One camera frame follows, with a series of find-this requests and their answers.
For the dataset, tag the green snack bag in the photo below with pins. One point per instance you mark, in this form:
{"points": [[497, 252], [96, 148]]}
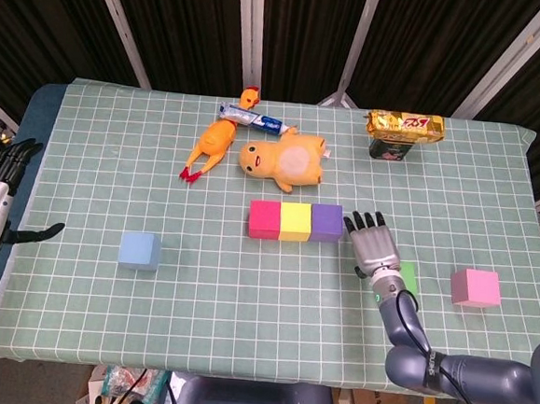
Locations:
{"points": [[134, 383]]}

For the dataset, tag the purple foam cube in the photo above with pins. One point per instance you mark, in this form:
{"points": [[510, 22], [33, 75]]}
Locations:
{"points": [[327, 221]]}

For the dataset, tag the magenta foam cube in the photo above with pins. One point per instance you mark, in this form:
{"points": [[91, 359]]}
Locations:
{"points": [[264, 219]]}

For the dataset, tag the blue foam cube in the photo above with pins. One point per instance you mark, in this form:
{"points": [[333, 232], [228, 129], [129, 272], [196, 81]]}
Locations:
{"points": [[137, 250]]}

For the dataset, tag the dark green tin can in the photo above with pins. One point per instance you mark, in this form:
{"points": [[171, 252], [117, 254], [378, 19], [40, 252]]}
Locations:
{"points": [[388, 150]]}

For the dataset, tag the gold biscuit packet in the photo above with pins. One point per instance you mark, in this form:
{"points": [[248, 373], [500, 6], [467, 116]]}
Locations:
{"points": [[404, 126]]}

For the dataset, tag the orange rubber chicken toy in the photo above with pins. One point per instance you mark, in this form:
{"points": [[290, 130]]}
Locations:
{"points": [[216, 141]]}

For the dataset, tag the yellow plush duck toy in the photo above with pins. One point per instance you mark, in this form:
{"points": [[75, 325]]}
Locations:
{"points": [[292, 161]]}

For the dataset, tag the green foam cube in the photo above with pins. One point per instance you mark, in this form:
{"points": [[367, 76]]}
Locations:
{"points": [[410, 278]]}

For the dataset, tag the green checked tablecloth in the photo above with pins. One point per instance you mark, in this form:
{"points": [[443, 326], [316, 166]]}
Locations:
{"points": [[243, 303]]}

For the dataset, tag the silver blue toothpaste tube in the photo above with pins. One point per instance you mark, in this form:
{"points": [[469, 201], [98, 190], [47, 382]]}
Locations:
{"points": [[253, 118]]}

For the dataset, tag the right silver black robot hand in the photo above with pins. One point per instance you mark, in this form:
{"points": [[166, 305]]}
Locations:
{"points": [[376, 250]]}

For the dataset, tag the yellow foam cube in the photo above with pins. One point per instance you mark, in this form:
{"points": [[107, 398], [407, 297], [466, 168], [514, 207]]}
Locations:
{"points": [[295, 220]]}

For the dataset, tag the light pink foam cube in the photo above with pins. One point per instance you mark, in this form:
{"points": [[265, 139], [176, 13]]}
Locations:
{"points": [[476, 288]]}

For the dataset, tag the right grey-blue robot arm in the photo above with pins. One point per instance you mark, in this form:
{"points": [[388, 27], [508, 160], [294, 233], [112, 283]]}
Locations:
{"points": [[471, 377]]}

